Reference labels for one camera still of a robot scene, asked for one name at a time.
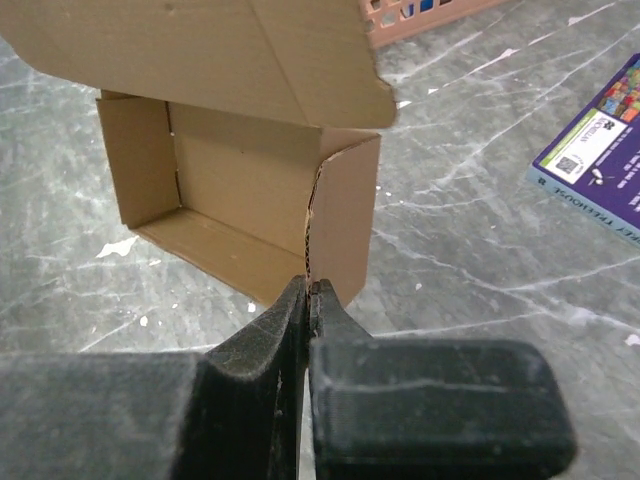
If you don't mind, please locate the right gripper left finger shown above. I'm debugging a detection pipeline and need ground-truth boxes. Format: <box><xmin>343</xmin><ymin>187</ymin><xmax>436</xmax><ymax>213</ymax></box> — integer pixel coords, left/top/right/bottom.
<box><xmin>1</xmin><ymin>277</ymin><xmax>308</xmax><ymax>479</ymax></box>

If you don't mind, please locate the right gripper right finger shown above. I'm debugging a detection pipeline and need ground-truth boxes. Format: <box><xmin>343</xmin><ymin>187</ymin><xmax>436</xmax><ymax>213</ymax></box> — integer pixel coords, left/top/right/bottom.
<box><xmin>309</xmin><ymin>280</ymin><xmax>578</xmax><ymax>479</ymax></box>

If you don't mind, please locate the brown cardboard box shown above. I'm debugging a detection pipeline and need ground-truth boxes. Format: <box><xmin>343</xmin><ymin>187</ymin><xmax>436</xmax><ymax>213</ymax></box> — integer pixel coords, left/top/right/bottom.
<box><xmin>1</xmin><ymin>1</ymin><xmax>396</xmax><ymax>306</ymax></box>

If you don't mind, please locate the purple book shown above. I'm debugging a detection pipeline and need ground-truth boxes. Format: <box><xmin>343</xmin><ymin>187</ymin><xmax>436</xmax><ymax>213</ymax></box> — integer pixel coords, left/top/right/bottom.
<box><xmin>526</xmin><ymin>54</ymin><xmax>639</xmax><ymax>246</ymax></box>

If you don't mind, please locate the pink plastic file organizer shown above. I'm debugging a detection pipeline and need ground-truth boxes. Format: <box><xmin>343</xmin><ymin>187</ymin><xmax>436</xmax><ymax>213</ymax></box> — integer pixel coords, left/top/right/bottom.
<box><xmin>360</xmin><ymin>0</ymin><xmax>505</xmax><ymax>49</ymax></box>

